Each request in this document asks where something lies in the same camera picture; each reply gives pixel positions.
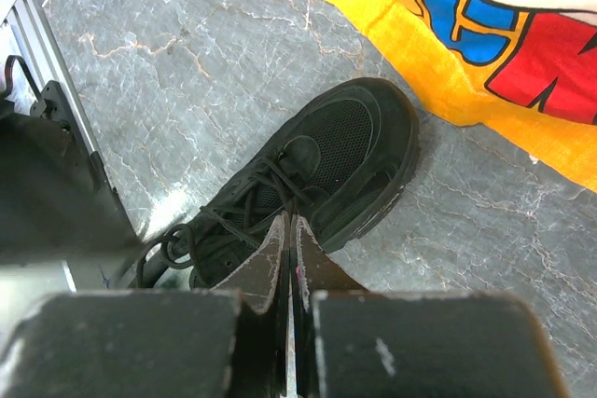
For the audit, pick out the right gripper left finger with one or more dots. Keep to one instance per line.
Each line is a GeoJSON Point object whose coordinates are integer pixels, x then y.
{"type": "Point", "coordinates": [249, 329]}

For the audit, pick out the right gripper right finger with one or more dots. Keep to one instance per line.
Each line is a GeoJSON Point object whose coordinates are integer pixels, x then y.
{"type": "Point", "coordinates": [311, 270]}

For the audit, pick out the black shoelace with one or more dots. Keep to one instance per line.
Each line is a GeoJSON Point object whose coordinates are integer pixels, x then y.
{"type": "Point", "coordinates": [227, 230]}

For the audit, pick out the black shoe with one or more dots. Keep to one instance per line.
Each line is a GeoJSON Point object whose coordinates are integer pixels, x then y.
{"type": "Point", "coordinates": [359, 143]}

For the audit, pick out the orange Mickey Mouse pillow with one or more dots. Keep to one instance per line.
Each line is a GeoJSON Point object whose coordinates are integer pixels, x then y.
{"type": "Point", "coordinates": [525, 68]}

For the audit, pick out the left aluminium frame post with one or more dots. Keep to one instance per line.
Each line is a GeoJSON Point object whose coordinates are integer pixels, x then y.
{"type": "Point", "coordinates": [27, 33]}

